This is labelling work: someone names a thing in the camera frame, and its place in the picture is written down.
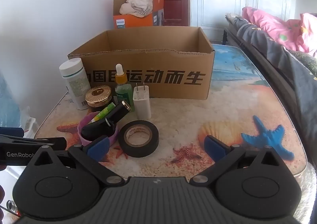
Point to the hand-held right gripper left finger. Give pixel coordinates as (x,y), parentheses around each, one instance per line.
(99,146)

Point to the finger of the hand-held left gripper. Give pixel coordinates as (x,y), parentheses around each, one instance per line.
(11,131)
(55,143)

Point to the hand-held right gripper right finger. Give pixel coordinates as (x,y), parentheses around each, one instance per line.
(215,147)

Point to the black electrical tape roll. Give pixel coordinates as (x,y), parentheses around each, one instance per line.
(138,151)

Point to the dark jar with gold lid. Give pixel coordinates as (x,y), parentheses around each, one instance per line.
(97,93)

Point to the large brown cardboard box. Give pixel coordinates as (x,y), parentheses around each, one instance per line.
(173,85)

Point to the clear plastic bag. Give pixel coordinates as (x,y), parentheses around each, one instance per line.
(29,122)

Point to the translucent blue water jug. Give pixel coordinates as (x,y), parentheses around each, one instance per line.
(7,105)

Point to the purple round container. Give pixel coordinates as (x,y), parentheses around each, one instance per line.
(85,117)

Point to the green lip balm tube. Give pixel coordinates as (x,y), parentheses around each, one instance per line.
(105,112)

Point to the black tube with gold trim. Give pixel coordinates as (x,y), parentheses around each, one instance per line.
(118,112)

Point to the white charger plug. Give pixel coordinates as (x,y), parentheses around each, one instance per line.
(141,105)

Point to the white bottle with green label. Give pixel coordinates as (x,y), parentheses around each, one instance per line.
(74,85)

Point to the white fluffy rug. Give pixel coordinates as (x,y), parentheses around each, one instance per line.
(308,189)

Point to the grey quilt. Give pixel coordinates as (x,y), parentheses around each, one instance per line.
(297,77)

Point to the orange cardboard box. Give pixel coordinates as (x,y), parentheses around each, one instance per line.
(128,22)

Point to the pink printed blanket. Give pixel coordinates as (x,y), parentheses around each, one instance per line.
(272,25)

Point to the crumpled white cloth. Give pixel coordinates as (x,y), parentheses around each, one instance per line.
(136,3)

